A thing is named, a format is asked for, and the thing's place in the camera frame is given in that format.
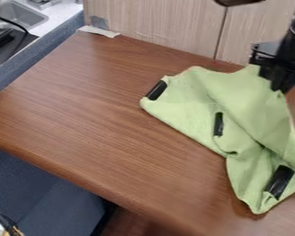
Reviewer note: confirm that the white paper scrap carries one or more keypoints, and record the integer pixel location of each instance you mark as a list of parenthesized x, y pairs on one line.
[(98, 31)]

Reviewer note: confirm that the toy stove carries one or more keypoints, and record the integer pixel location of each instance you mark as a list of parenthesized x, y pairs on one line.
[(8, 46)]

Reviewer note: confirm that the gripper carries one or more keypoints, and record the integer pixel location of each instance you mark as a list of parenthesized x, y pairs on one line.
[(283, 73)]

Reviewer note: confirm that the light wooden board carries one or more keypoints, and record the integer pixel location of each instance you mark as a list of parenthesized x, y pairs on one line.
[(154, 24), (252, 24)]

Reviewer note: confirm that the toy sink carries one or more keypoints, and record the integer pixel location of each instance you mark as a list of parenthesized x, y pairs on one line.
[(20, 14)]

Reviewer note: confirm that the green cloth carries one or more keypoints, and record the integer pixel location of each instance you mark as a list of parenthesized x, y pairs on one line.
[(244, 104)]

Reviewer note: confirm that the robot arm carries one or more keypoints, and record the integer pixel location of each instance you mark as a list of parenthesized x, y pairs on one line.
[(294, 40)]

